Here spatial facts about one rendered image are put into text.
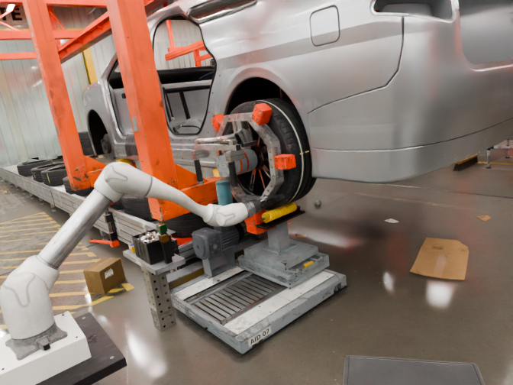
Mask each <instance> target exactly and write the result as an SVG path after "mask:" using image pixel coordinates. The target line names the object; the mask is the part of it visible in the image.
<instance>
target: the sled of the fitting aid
mask: <svg viewBox="0 0 513 385"><path fill-rule="evenodd" d="M237 260H238V265H239V267H240V268H242V269H245V270H248V271H250V272H251V273H255V274H257V275H259V276H262V277H264V278H267V279H268V280H272V281H274V282H276V283H279V284H281V285H283V286H287V287H288V288H292V287H294V286H295V285H297V284H299V283H301V282H302V281H304V280H306V279H308V278H309V277H311V276H313V275H314V274H316V273H317V272H319V271H321V270H323V269H324V268H326V267H328V266H330V265H329V256H328V254H323V253H321V252H318V253H317V254H315V255H313V256H311V257H310V258H308V259H306V260H304V261H302V262H300V263H299V264H296V265H295V266H293V267H290V268H289V269H288V270H283V269H281V268H279V267H275V266H273V265H271V264H267V263H264V262H262V261H260V260H256V259H254V258H252V257H248V256H246V255H244V254H242V255H240V256H239V257H237Z"/></svg>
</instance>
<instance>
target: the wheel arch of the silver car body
mask: <svg viewBox="0 0 513 385"><path fill-rule="evenodd" d="M279 88H281V89H282V90H283V98H284V99H285V100H288V101H290V102H292V103H293V104H294V106H295V103H294V102H293V101H292V99H291V98H290V97H289V95H288V94H287V93H286V91H285V90H284V89H283V88H282V87H281V86H279V85H278V84H277V83H276V82H274V81H272V80H271V79H269V78H266V77H264V76H248V77H245V78H243V79H242V80H241V81H239V82H238V83H237V84H236V85H235V86H234V88H233V89H232V90H231V92H230V94H229V96H228V97H227V100H226V102H225V105H224V110H223V115H229V114H230V113H231V112H232V111H233V110H234V109H235V108H236V107H237V106H238V105H240V104H242V103H245V102H251V101H256V100H262V99H271V98H280V92H279ZM295 107H296V106H295ZM296 109H297V107H296ZM297 111H298V109H297ZM298 113H299V111H298ZM299 115H300V113H299ZM300 117H301V115H300ZM301 119H302V117H301ZM302 122H303V120H302ZM303 125H304V126H305V124H304V122H303ZM305 130H306V127H305ZM306 134H307V136H308V133H307V130H306ZM308 142H309V146H310V150H311V145H310V141H309V138H308ZM311 163H312V172H311V175H312V177H313V160H312V153H311Z"/></svg>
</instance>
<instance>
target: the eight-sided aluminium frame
mask: <svg viewBox="0 0 513 385"><path fill-rule="evenodd" d="M252 114H253V113H252V112H249V113H240V114H231V115H225V116H224V118H223V121H222V123H221V126H220V128H219V131H218V134H217V136H216V137H220V136H225V135H229V134H230V132H231V129H232V127H233V125H232V121H248V122H249V123H250V125H251V126H252V127H253V129H254V130H255V131H256V132H257V134H258V135H259V136H260V137H261V138H262V140H263V141H264V142H265V144H266V146H267V151H268V158H269V168H270V175H271V181H270V182H269V185H268V186H267V187H266V189H265V191H264V192H263V194H262V196H261V197H260V196H252V195H247V194H246V193H245V192H244V191H243V190H242V188H241V187H240V185H239V184H238V186H239V189H237V190H231V193H232V195H233V196H234V198H235V199H236V200H237V202H244V201H247V200H253V199H256V200H260V199H263V196H268V195H272V194H276V192H277V191H278V189H279V187H280V186H281V185H282V184H283V182H284V175H283V170H276V169H275V164H274V158H273V157H274V156H278V155H280V154H281V150H280V146H281V145H280V143H279V139H278V138H277V136H275V135H274V133H273V132H272V131H271V129H270V128H269V127H268V126H267V124H264V125H258V124H257V123H256V122H255V121H254V120H253V119H252V118H251V117H252ZM215 152H216V157H217V159H218V156H220V155H222V154H224V152H227V151H226V150H216V151H215ZM219 176H220V178H221V179H222V180H229V181H230V186H231V179H230V177H229V176H228V177H223V176H222V175H221V174H219Z"/></svg>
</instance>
